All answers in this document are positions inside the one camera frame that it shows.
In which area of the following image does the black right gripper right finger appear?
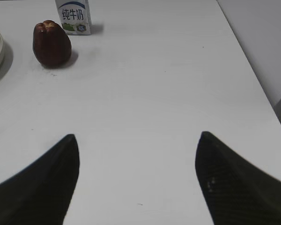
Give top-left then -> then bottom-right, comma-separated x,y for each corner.
195,131 -> 281,225

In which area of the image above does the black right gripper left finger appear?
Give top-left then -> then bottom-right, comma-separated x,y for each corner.
0,134 -> 80,225

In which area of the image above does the dark red wax apple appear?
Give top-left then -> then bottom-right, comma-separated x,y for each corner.
32,20 -> 72,68

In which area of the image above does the white blue milk carton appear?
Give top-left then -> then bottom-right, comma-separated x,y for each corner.
55,0 -> 92,35

